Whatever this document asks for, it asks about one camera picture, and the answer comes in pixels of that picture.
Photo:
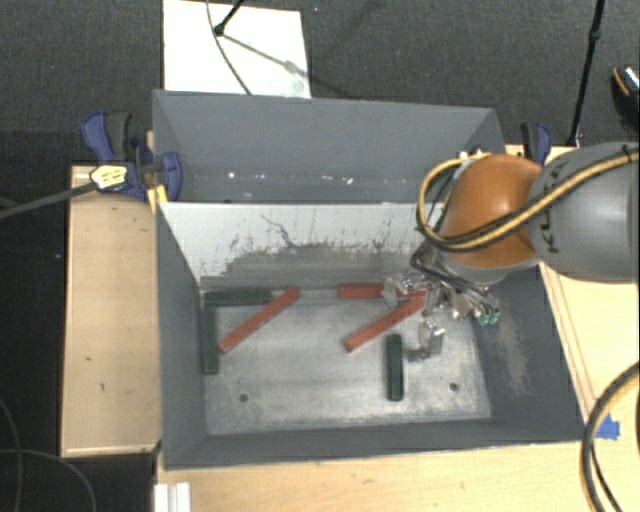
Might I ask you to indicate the pale wood board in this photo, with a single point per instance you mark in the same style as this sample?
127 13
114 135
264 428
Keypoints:
110 320

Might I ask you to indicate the dark green flat block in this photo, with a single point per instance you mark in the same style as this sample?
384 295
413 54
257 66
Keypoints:
210 340
239 296
395 367

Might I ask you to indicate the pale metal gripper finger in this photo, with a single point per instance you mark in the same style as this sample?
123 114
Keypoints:
433 336
401 287

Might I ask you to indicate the red-brown flat block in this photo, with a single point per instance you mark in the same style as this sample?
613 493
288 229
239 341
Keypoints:
361 291
382 326
260 320

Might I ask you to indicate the grey metal bin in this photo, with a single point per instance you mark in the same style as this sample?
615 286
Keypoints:
310 150

